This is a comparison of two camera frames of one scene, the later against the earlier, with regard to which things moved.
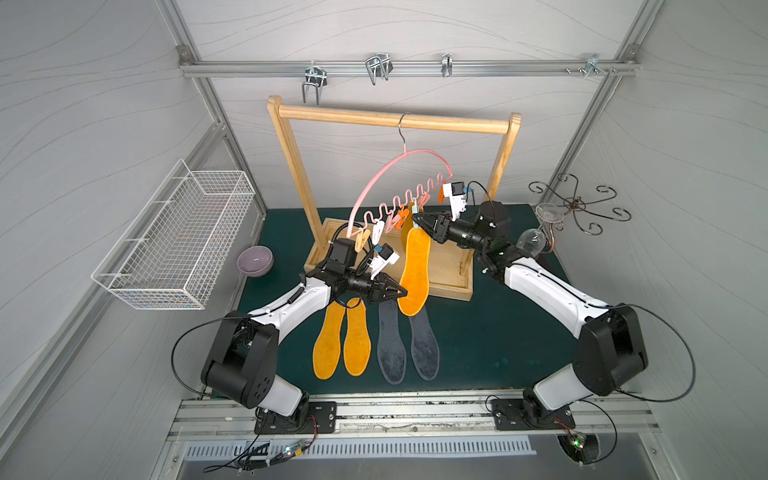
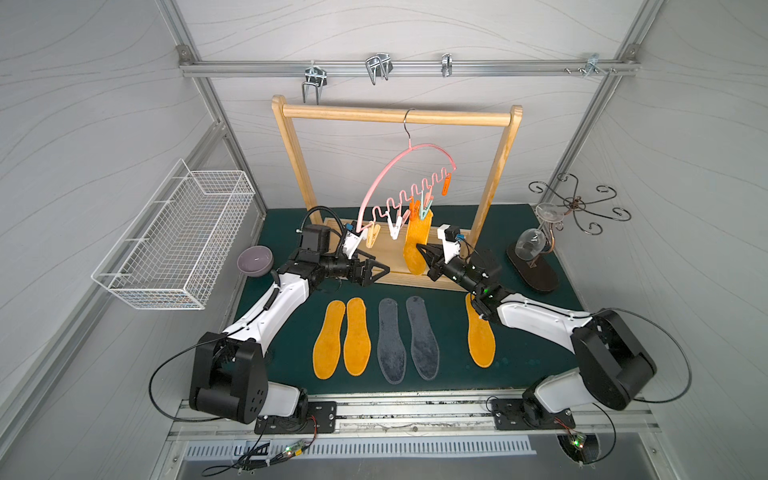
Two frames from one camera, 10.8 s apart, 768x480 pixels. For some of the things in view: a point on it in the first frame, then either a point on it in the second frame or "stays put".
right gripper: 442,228 -> 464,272
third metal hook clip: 447,65 stays put
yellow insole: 417,273 -> 480,335
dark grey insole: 425,351 stays put
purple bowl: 255,261 stays put
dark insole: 391,347 stays put
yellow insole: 327,350 stays put
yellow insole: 357,342 stays put
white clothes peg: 377,231 -> 393,230
